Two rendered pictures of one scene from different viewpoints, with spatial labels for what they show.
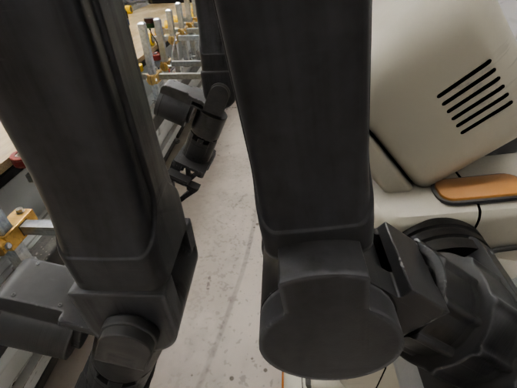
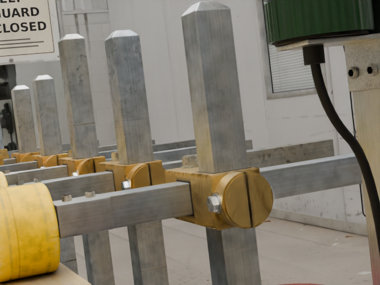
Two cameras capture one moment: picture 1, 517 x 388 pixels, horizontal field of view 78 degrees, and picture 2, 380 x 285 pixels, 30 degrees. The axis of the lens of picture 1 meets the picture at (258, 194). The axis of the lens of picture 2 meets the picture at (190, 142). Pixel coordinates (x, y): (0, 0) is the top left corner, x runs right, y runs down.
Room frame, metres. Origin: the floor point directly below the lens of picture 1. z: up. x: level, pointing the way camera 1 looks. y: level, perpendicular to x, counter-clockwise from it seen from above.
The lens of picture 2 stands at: (1.80, 0.86, 1.03)
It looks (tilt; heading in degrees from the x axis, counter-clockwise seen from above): 3 degrees down; 333
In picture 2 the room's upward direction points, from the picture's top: 7 degrees counter-clockwise
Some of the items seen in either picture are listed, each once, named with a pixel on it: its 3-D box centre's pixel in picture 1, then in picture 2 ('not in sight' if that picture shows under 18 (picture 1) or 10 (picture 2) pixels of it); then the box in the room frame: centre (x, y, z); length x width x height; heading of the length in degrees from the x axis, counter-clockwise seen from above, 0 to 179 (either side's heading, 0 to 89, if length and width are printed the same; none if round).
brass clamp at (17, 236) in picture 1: (11, 231); not in sight; (0.64, 0.67, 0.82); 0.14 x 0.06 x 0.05; 176
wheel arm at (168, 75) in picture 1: (171, 76); not in sight; (1.90, 0.48, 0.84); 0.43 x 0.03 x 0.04; 86
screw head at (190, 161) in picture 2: not in sight; (190, 161); (2.44, 0.53, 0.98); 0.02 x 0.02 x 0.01
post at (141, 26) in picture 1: (151, 69); not in sight; (1.87, 0.58, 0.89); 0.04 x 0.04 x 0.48; 86
